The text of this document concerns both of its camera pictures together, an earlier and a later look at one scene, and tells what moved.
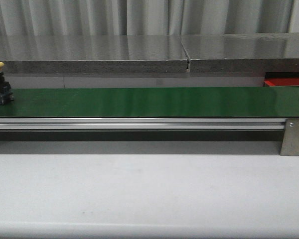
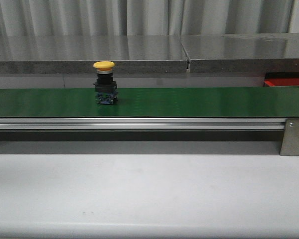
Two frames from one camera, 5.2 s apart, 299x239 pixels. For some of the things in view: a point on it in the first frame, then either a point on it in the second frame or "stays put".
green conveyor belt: x=219 y=102 stays put
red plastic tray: x=288 y=81 stays put
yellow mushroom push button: x=0 y=91 → x=106 y=88
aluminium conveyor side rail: x=137 y=124 stays put
